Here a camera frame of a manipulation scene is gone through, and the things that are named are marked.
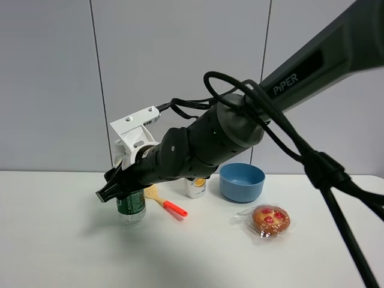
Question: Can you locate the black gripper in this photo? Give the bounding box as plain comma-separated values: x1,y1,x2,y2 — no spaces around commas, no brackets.
95,146,162,203

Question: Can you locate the clear water bottle green label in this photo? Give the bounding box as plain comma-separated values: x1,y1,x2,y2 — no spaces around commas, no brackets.
113,139,146,224

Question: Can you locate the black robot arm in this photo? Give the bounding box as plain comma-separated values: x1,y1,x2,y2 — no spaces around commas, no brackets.
97,1,383,205

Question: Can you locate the white shampoo bottle blue cap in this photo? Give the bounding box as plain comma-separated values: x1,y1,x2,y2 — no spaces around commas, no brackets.
184,178,206,199

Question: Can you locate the blue plastic bowl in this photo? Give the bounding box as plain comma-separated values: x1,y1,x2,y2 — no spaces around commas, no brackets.
219,163,266,203

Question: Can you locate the wrapped fruit pastry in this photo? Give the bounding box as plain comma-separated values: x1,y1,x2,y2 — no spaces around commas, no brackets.
235,205,291,238

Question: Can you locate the yellow spatula orange handle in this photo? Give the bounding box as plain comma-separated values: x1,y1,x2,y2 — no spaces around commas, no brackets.
144,185,188,217

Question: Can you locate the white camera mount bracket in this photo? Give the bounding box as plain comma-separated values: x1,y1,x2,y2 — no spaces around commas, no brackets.
110,106,160,170

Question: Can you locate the black cable bundle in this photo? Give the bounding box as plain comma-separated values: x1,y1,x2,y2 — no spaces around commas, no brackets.
157,71,384,288

